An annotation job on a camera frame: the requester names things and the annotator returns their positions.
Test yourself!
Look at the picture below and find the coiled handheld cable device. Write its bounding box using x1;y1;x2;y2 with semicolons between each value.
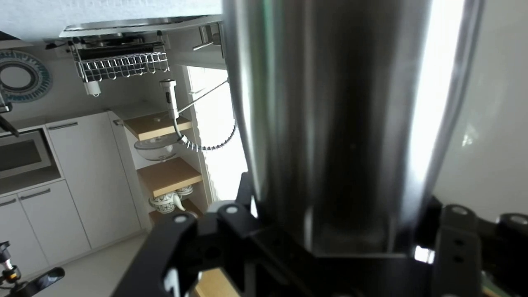
159;78;240;153

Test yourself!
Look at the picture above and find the white kitchen cabinet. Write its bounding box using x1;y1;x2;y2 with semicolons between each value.
0;111;144;276

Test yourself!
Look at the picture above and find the silver metal vessel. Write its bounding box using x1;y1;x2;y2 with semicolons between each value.
222;0;486;257

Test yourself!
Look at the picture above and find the built-in oven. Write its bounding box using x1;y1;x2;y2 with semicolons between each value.
0;129;60;193

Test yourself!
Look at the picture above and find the hanging dish rack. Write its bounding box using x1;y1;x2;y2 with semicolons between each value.
70;41;172;99

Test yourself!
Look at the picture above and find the patterned teapot on shelf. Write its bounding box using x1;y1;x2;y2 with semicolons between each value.
149;186;194;215

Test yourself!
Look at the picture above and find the glass bowl on shelf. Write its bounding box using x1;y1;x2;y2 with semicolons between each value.
134;135;177;162

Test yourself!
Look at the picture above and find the wooden open shelf unit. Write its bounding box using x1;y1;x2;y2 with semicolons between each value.
114;79;209;228

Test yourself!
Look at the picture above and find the round blue wall plate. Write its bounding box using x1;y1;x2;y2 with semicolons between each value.
0;51;53;104

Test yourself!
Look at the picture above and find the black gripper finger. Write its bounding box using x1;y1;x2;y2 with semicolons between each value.
237;172;260;219

